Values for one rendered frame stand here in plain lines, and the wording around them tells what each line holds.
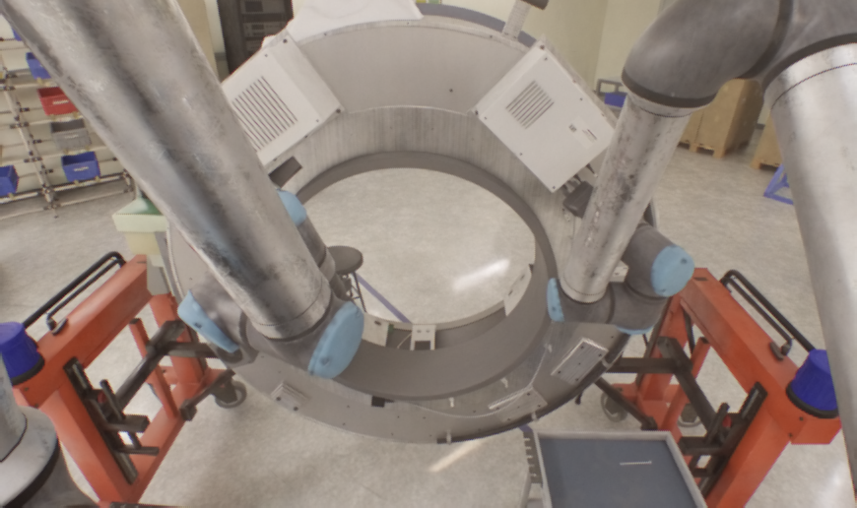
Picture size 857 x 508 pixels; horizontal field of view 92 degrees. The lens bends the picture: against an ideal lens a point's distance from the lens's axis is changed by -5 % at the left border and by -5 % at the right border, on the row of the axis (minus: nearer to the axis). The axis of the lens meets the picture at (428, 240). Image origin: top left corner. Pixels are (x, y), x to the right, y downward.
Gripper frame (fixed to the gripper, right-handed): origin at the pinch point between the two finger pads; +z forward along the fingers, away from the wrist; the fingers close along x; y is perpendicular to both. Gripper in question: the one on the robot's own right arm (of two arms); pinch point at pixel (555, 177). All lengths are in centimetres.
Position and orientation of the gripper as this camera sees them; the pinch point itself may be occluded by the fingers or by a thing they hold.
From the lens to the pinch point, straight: 109.8
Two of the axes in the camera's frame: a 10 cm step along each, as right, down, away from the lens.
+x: 6.8, -7.1, -2.0
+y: 6.2, 4.1, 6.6
